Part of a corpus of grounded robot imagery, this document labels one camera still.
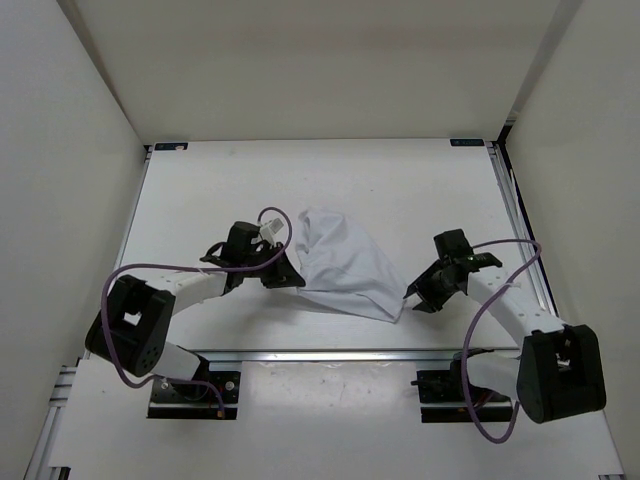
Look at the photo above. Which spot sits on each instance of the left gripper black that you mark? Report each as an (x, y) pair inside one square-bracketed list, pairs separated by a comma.
[(283, 274)]

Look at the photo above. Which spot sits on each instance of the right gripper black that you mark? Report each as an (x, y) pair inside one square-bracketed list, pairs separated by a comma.
[(431, 302)]

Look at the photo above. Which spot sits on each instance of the white fabric skirt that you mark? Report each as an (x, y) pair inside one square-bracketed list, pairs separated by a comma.
[(344, 269)]

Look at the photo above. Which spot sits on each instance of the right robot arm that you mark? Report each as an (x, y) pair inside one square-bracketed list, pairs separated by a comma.
[(558, 371)]

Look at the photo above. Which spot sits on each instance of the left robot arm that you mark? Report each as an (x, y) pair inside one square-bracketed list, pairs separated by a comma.
[(131, 327)]

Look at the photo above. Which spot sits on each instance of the right blue corner label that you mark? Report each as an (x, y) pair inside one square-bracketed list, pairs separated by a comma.
[(466, 142)]

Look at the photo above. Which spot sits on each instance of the blue corner label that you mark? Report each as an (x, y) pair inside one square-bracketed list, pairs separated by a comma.
[(466, 142), (171, 146)]

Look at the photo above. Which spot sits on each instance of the left blue corner label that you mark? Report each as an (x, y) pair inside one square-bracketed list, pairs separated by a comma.
[(171, 146)]

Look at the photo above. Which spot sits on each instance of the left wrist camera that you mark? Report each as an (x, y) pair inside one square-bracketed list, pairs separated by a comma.
[(269, 229)]

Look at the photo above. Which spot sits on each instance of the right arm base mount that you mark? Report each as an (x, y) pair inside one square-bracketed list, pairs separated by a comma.
[(442, 401)]

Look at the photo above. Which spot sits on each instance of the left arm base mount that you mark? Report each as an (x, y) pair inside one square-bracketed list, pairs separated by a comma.
[(181, 401)]

